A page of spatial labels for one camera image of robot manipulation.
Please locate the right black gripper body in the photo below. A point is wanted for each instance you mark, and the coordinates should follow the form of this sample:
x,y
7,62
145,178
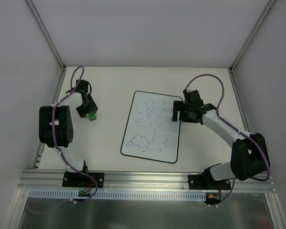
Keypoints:
x,y
181,110

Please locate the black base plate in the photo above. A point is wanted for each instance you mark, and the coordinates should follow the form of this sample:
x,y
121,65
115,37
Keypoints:
x,y
202,182
71,179

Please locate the small whiteboard black frame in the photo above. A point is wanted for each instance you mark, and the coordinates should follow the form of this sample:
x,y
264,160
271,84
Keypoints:
x,y
150,132

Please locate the white slotted cable duct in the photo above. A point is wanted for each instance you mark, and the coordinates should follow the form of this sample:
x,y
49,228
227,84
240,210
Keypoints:
x,y
118,195

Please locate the aluminium mounting rail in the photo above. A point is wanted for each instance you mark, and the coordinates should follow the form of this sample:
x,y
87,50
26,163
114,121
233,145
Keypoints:
x,y
138,181

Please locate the green whiteboard eraser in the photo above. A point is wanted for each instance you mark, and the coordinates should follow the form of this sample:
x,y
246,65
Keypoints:
x,y
92,115

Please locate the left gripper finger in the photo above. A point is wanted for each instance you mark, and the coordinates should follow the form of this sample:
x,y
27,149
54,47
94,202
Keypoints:
x,y
82,110
92,107

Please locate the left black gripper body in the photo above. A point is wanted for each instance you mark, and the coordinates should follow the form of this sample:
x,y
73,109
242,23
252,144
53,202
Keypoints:
x,y
86,110

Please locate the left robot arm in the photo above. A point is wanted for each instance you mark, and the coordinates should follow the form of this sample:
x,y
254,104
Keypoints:
x,y
56,128

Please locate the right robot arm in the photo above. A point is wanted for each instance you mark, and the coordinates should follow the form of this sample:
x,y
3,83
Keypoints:
x,y
249,155

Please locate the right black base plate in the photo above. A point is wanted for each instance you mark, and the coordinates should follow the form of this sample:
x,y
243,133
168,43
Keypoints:
x,y
202,182

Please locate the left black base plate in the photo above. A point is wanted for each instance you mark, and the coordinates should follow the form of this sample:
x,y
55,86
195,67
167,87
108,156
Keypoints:
x,y
71,179

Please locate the left aluminium frame post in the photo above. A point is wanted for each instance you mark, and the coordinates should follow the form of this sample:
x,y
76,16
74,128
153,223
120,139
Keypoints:
x,y
37,17

